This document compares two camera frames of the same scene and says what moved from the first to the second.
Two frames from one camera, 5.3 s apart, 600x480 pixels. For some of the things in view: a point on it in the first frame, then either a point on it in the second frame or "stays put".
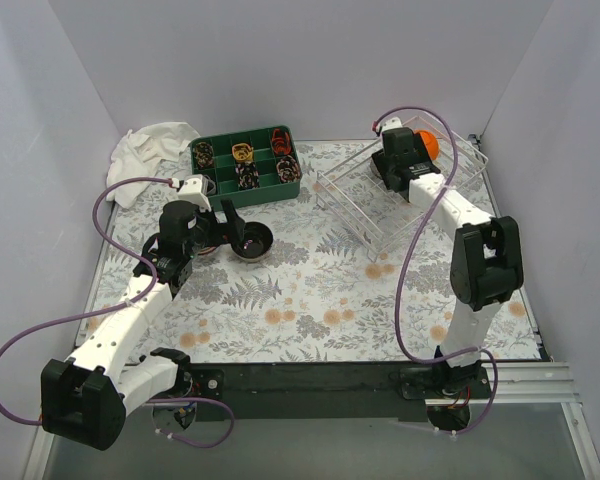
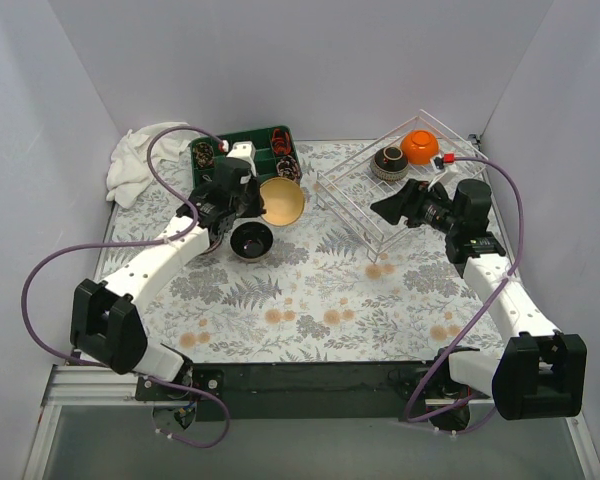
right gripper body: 385,170 → 413,203
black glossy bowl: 255,244 stays put
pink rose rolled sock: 288,169 stays put
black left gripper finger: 235,223 → 252,203
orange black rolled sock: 281,142 stays put
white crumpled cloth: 138,154 stays put
